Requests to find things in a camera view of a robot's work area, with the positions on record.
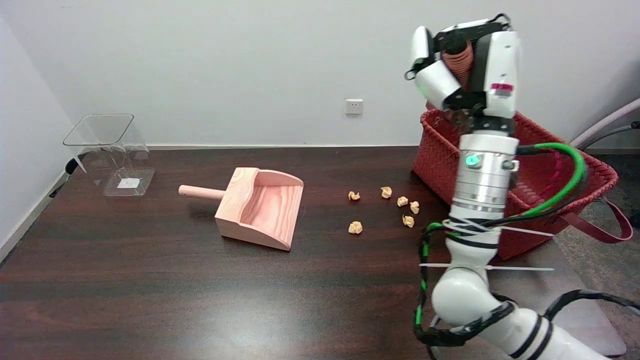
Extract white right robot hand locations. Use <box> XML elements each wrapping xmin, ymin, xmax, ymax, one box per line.
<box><xmin>405</xmin><ymin>15</ymin><xmax>521</xmax><ymax>133</ymax></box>

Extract brown hand broom red handle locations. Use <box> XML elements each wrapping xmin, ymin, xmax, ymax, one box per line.
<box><xmin>442</xmin><ymin>41</ymin><xmax>474</xmax><ymax>93</ymax></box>

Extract light wooden dustpan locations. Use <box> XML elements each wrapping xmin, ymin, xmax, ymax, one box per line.
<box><xmin>178</xmin><ymin>167</ymin><xmax>305</xmax><ymax>252</ymax></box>

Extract pale pink curved tube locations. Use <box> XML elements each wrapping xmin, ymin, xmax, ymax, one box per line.
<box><xmin>570</xmin><ymin>98</ymin><xmax>640</xmax><ymax>148</ymax></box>

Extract red woven basket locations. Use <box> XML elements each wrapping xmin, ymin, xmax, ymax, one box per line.
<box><xmin>412</xmin><ymin>100</ymin><xmax>634</xmax><ymax>261</ymax></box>

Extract grey curved tube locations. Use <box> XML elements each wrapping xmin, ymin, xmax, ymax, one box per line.
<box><xmin>580</xmin><ymin>121</ymin><xmax>640</xmax><ymax>151</ymax></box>

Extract white zip tie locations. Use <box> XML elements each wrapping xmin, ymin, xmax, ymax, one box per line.
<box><xmin>442</xmin><ymin>219</ymin><xmax>556</xmax><ymax>238</ymax></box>
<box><xmin>419</xmin><ymin>263</ymin><xmax>555</xmax><ymax>272</ymax></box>

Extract clear plastic container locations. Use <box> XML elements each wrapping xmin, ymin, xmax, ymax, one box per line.
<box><xmin>63</xmin><ymin>113</ymin><xmax>156</xmax><ymax>197</ymax></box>

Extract green robot cable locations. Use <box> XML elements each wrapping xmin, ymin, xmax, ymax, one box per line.
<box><xmin>414</xmin><ymin>142</ymin><xmax>589</xmax><ymax>328</ymax></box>

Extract black flat cable loop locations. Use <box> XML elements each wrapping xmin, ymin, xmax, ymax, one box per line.
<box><xmin>542</xmin><ymin>289</ymin><xmax>640</xmax><ymax>322</ymax></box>

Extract black wrapped cable bundle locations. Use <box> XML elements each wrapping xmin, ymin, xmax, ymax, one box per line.
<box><xmin>413</xmin><ymin>299</ymin><xmax>517</xmax><ymax>351</ymax></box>

